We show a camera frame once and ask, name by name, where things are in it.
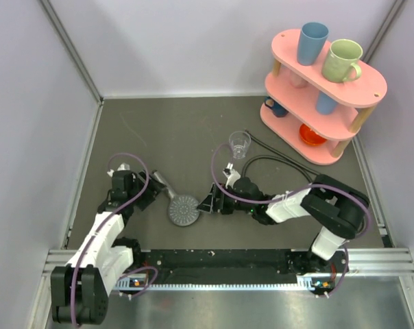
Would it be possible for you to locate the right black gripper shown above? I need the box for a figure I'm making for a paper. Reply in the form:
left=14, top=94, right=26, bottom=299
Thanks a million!
left=197, top=182, right=255, bottom=215

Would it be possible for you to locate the grey shower head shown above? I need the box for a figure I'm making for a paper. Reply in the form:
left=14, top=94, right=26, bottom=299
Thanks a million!
left=152, top=171, right=200, bottom=227

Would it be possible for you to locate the black shower hose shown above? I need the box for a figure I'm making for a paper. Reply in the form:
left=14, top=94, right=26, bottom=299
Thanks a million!
left=241, top=128, right=372, bottom=230

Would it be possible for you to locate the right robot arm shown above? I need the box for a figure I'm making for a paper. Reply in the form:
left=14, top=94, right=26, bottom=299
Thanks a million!
left=197, top=171, right=371, bottom=271

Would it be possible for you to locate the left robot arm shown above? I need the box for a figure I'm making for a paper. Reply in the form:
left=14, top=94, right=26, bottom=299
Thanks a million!
left=50, top=164, right=166, bottom=326

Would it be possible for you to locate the clear plastic cup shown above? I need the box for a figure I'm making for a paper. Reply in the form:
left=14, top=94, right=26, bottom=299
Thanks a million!
left=228, top=131, right=252, bottom=160

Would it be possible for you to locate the dark blue mug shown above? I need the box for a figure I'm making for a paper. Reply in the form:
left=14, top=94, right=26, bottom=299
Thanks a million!
left=264, top=96, right=289, bottom=118

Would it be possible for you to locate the orange bowl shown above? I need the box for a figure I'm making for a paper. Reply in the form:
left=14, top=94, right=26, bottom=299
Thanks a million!
left=299, top=124, right=327, bottom=147

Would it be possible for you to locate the pink three-tier shelf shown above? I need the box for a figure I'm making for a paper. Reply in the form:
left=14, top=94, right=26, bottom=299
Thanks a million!
left=260, top=29, right=387, bottom=165

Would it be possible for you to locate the pink cup middle shelf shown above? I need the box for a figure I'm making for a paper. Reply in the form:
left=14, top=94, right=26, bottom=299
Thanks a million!
left=289, top=71, right=308, bottom=88

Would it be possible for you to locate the blue cup middle shelf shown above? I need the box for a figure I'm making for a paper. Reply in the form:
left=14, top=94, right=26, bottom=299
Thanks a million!
left=315, top=92, right=338, bottom=115

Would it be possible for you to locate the green mug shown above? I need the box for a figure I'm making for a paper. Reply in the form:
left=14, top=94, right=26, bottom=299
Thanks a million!
left=321, top=39, right=363, bottom=83

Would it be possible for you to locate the blue tumbler on top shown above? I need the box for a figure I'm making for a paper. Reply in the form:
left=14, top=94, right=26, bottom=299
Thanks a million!
left=297, top=22, right=329, bottom=66

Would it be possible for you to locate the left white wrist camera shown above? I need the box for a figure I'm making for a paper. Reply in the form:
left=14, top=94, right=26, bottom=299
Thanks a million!
left=107, top=162, right=130, bottom=177

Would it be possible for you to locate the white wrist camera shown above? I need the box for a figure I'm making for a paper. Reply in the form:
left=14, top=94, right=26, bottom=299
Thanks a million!
left=107, top=162, right=130, bottom=177
left=223, top=162, right=241, bottom=188

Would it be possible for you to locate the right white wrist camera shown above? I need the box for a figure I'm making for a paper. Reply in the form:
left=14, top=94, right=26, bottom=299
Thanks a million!
left=223, top=162, right=241, bottom=188

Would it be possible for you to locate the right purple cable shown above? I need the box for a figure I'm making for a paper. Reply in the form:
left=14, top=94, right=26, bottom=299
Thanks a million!
left=211, top=143, right=372, bottom=299

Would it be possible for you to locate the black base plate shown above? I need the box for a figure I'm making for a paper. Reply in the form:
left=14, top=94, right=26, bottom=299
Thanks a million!
left=142, top=249, right=297, bottom=285

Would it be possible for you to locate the aluminium rail frame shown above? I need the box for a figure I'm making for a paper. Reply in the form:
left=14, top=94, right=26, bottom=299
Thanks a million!
left=32, top=248, right=414, bottom=329

